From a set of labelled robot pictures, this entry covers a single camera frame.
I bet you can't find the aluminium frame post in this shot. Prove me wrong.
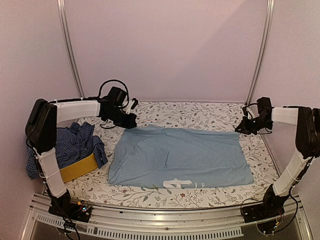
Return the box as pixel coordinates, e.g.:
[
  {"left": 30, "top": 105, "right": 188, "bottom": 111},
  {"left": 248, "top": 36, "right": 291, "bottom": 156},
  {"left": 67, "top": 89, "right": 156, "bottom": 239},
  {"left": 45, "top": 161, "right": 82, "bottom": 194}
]
[
  {"left": 245, "top": 0, "right": 275, "bottom": 105},
  {"left": 56, "top": 0, "right": 85, "bottom": 98}
]

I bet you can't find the light blue t-shirt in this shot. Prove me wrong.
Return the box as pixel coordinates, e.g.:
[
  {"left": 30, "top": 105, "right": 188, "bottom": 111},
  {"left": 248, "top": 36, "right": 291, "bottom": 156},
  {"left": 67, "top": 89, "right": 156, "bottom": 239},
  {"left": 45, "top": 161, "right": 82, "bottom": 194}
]
[{"left": 108, "top": 124, "right": 254, "bottom": 189}]

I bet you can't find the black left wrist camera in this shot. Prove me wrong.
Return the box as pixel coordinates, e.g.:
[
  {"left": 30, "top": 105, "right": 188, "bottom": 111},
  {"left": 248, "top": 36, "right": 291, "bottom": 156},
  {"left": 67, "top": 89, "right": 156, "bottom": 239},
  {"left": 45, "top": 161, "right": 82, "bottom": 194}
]
[{"left": 107, "top": 86, "right": 127, "bottom": 107}]

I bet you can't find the blue checkered shirt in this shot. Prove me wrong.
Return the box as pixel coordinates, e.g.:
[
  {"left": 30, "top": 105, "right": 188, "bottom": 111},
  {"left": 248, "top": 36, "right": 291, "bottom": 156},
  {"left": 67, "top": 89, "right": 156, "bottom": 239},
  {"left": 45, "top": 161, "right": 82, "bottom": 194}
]
[{"left": 25, "top": 121, "right": 110, "bottom": 180}]

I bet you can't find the floral patterned table cloth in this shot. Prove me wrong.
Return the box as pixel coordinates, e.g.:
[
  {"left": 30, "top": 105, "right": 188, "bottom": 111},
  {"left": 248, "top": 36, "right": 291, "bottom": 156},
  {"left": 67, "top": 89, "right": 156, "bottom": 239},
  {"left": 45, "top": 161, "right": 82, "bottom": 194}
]
[{"left": 66, "top": 102, "right": 279, "bottom": 209}]

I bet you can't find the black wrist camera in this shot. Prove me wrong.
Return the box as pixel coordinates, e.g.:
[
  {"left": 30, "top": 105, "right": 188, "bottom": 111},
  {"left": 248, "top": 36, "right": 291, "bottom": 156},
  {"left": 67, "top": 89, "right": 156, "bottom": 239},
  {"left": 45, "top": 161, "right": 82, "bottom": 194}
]
[
  {"left": 107, "top": 86, "right": 127, "bottom": 107},
  {"left": 256, "top": 97, "right": 272, "bottom": 114}
]

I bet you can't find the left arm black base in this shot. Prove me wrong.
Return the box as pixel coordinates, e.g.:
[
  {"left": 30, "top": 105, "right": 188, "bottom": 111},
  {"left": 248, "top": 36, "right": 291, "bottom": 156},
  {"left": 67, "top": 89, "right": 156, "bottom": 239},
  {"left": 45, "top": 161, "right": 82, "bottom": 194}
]
[{"left": 48, "top": 197, "right": 92, "bottom": 223}]

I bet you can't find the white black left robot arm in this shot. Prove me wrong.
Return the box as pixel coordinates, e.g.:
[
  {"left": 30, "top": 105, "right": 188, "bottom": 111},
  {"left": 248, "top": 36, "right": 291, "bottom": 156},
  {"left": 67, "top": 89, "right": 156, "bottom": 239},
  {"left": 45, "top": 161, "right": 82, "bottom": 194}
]
[{"left": 25, "top": 97, "right": 137, "bottom": 217}]

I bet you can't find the dark blue garment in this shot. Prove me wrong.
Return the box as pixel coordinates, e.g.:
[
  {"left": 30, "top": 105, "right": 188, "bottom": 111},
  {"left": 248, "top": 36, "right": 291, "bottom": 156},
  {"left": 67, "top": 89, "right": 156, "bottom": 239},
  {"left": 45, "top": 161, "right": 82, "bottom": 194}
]
[{"left": 68, "top": 122, "right": 81, "bottom": 135}]

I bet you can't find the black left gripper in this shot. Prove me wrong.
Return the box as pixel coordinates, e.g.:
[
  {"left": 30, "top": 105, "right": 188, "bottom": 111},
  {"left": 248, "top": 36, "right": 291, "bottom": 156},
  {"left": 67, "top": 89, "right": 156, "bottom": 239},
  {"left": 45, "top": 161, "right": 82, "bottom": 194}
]
[{"left": 106, "top": 108, "right": 138, "bottom": 129}]

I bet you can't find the yellow laundry basket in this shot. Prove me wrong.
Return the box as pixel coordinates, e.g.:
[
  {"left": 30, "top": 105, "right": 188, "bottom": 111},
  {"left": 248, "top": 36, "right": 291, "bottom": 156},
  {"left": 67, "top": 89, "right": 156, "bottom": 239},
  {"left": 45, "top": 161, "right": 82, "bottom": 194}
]
[{"left": 60, "top": 153, "right": 98, "bottom": 183}]

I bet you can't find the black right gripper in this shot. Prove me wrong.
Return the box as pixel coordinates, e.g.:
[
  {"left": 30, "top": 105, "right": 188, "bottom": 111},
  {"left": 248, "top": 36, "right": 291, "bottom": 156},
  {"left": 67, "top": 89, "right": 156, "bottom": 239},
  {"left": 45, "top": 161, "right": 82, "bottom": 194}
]
[{"left": 235, "top": 116, "right": 273, "bottom": 135}]

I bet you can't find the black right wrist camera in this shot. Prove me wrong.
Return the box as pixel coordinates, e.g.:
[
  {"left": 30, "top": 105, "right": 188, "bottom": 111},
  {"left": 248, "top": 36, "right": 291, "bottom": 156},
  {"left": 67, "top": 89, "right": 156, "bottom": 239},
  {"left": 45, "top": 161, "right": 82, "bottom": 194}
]
[{"left": 256, "top": 97, "right": 272, "bottom": 114}]

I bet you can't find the left aluminium frame post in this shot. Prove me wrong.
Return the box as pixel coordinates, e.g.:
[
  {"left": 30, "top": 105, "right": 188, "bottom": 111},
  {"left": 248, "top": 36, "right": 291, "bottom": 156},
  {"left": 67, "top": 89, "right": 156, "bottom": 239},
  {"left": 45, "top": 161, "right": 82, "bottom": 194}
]
[{"left": 56, "top": 0, "right": 85, "bottom": 98}]

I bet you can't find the right aluminium frame post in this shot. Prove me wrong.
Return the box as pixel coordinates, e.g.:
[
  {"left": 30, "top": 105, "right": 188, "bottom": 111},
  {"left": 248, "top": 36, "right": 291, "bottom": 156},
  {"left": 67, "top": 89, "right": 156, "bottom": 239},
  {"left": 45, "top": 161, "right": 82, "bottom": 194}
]
[{"left": 245, "top": 0, "right": 275, "bottom": 105}]

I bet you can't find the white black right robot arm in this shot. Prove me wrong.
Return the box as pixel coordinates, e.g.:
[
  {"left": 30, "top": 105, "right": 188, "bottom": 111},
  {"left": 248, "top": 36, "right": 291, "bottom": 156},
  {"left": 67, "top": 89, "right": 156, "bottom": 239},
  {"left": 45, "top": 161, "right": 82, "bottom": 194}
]
[{"left": 235, "top": 103, "right": 320, "bottom": 218}]

